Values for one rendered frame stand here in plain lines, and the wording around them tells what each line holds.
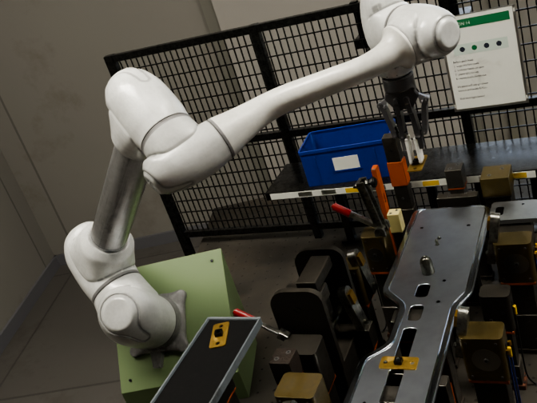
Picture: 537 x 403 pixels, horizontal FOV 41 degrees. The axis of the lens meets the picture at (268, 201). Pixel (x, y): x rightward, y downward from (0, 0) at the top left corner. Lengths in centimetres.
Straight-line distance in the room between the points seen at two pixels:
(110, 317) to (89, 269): 15
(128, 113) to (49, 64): 294
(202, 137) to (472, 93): 108
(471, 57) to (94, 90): 269
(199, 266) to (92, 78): 246
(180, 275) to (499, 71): 114
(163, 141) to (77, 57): 293
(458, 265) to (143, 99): 88
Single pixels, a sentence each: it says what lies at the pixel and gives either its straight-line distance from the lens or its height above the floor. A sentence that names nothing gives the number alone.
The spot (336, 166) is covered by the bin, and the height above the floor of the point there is 109.
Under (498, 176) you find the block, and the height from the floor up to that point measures 106.
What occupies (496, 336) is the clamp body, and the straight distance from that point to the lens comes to 158.
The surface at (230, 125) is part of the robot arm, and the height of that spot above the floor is 156.
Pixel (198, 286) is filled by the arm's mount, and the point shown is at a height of 99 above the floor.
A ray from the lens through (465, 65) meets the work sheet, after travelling 233.
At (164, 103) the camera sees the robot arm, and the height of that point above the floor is 164.
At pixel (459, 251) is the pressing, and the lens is 194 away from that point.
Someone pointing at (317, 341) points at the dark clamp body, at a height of 108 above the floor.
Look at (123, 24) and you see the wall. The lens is 429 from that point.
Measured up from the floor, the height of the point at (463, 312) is 110.
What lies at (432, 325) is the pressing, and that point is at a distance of 171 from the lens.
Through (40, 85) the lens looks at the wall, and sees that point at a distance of 459.
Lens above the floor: 205
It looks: 25 degrees down
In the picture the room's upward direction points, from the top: 19 degrees counter-clockwise
